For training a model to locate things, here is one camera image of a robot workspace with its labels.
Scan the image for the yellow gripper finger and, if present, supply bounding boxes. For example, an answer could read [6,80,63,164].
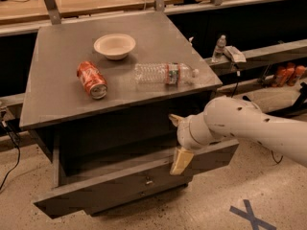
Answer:
[170,147,194,175]
[168,114,184,127]

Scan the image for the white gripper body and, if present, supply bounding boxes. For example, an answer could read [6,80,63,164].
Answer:
[177,113,221,150]

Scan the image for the grey top drawer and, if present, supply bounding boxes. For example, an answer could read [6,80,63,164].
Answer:
[34,137,239,219]

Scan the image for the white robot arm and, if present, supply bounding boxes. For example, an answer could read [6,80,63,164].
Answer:
[169,96,307,175]

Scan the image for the grey wooden drawer cabinet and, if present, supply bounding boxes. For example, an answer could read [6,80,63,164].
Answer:
[18,11,224,165]

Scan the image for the clear plastic water bottle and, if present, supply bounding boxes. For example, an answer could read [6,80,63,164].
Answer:
[134,62,200,85]

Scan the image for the small upright water bottle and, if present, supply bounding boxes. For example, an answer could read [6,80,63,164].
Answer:
[211,34,226,62]

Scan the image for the orange soda can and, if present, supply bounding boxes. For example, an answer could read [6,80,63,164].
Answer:
[77,61,107,100]

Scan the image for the white paper bowl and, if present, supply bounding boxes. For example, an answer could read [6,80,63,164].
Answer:
[94,34,136,60]

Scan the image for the blue tape cross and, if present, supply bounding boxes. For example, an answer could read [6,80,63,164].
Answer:
[229,199,277,230]

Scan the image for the white packet on rail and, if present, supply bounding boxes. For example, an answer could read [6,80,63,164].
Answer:
[224,46,247,63]

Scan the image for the orange bottles under rail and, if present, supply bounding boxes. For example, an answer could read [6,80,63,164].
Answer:
[271,62,306,87]

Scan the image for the grey metal rail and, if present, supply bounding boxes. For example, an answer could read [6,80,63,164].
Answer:
[205,39,307,76]

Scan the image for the black cable on left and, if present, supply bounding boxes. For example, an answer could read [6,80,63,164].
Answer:
[0,118,22,192]

